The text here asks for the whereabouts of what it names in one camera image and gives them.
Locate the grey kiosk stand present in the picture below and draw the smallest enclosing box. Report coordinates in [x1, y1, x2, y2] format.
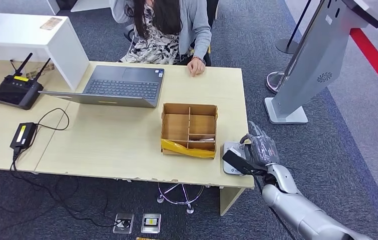
[264, 0, 378, 125]

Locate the chrome stanchion post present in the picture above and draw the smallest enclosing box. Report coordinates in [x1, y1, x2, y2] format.
[265, 71, 290, 95]

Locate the black power cable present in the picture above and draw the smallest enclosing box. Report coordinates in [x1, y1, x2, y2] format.
[10, 107, 131, 229]

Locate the tan card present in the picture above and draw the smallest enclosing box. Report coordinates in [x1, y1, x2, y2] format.
[40, 16, 64, 31]

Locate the black camera cable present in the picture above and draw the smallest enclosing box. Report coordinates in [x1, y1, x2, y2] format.
[253, 173, 295, 240]

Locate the grey card reader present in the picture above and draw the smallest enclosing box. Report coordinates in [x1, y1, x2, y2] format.
[222, 141, 247, 176]

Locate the black stanchion post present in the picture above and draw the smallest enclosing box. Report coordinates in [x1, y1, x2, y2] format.
[275, 0, 312, 55]

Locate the wooden compartment box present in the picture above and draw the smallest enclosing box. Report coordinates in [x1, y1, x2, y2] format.
[160, 102, 219, 160]

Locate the silver open floor socket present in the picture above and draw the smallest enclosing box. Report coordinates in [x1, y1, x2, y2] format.
[113, 212, 135, 235]

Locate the yellow tape strip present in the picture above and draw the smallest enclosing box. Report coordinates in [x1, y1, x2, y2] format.
[160, 138, 217, 159]

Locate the black router with antennas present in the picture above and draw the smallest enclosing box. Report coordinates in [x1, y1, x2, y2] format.
[0, 52, 52, 111]

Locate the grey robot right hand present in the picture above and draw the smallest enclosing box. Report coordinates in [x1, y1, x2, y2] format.
[240, 120, 280, 171]

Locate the grey open laptop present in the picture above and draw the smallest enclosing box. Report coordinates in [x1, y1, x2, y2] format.
[39, 64, 166, 109]

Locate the chrome stool base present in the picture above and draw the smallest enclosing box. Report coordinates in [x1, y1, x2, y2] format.
[157, 183, 206, 215]

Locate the person's left hand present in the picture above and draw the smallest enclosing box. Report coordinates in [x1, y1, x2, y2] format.
[187, 57, 207, 78]

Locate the silver floor socket yellow label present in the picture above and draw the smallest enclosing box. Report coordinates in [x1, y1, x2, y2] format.
[141, 212, 162, 234]

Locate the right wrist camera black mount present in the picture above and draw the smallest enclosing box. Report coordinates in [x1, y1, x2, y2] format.
[222, 147, 266, 176]

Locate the white desk riser shelf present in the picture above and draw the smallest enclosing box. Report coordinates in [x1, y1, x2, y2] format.
[0, 12, 90, 92]

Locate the person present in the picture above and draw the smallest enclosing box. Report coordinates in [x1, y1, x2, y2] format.
[109, 0, 213, 78]

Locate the beige desk leg panel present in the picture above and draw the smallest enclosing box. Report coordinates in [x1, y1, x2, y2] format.
[220, 187, 246, 217]

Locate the white cabinet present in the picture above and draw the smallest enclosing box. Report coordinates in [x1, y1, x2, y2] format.
[0, 0, 61, 16]
[70, 0, 112, 13]

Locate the black power adapter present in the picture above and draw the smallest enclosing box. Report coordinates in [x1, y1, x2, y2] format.
[10, 122, 38, 150]

